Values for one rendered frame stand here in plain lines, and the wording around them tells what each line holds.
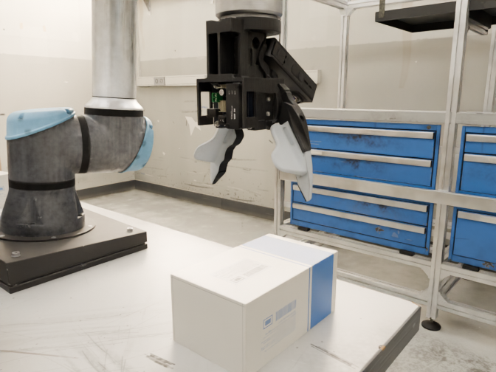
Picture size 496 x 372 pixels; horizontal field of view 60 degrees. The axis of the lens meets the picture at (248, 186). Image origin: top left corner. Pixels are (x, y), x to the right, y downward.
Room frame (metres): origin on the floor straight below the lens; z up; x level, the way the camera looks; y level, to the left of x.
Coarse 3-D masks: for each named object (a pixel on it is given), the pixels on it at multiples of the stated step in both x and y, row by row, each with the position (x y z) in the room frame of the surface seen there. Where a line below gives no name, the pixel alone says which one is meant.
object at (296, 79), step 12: (276, 48) 0.50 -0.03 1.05; (264, 60) 0.51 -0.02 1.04; (276, 60) 0.50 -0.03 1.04; (288, 60) 0.52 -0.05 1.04; (276, 72) 0.52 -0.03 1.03; (288, 72) 0.52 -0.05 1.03; (300, 72) 0.54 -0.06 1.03; (288, 84) 0.54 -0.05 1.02; (300, 84) 0.54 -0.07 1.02; (312, 84) 0.56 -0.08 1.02; (300, 96) 0.56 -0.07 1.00; (312, 96) 0.56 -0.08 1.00
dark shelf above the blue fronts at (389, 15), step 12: (480, 0) 1.68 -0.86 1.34; (492, 0) 1.65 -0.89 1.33; (396, 12) 1.88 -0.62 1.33; (408, 12) 1.84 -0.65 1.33; (420, 12) 1.81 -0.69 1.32; (432, 12) 1.78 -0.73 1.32; (444, 12) 1.75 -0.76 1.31; (480, 12) 1.87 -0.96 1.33; (492, 12) 1.95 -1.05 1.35; (396, 24) 2.12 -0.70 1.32; (408, 24) 2.24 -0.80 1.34; (420, 24) 2.25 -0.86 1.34; (432, 24) 2.21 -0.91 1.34; (444, 24) 2.18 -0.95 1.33; (492, 24) 2.04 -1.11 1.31
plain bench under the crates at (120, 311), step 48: (192, 240) 0.86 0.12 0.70; (0, 288) 0.63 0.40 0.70; (48, 288) 0.63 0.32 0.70; (96, 288) 0.63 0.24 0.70; (144, 288) 0.63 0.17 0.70; (336, 288) 0.63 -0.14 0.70; (0, 336) 0.49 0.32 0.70; (48, 336) 0.49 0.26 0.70; (96, 336) 0.49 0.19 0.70; (144, 336) 0.49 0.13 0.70; (336, 336) 0.49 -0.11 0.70; (384, 336) 0.49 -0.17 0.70
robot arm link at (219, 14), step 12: (216, 0) 0.49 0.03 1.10; (228, 0) 0.47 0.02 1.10; (240, 0) 0.47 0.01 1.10; (252, 0) 0.47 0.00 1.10; (264, 0) 0.47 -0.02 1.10; (276, 0) 0.48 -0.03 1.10; (216, 12) 0.49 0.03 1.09; (228, 12) 0.48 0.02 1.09; (240, 12) 0.47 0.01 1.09; (252, 12) 0.47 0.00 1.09; (264, 12) 0.47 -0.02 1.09; (276, 12) 0.48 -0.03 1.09
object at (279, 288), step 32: (224, 256) 0.54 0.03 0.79; (256, 256) 0.54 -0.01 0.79; (288, 256) 0.54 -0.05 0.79; (320, 256) 0.54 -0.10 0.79; (192, 288) 0.46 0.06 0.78; (224, 288) 0.44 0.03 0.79; (256, 288) 0.44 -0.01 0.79; (288, 288) 0.47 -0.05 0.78; (320, 288) 0.53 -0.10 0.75; (192, 320) 0.46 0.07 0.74; (224, 320) 0.43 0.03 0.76; (256, 320) 0.42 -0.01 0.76; (288, 320) 0.47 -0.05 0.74; (320, 320) 0.53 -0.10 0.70; (224, 352) 0.43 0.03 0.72; (256, 352) 0.42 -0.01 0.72
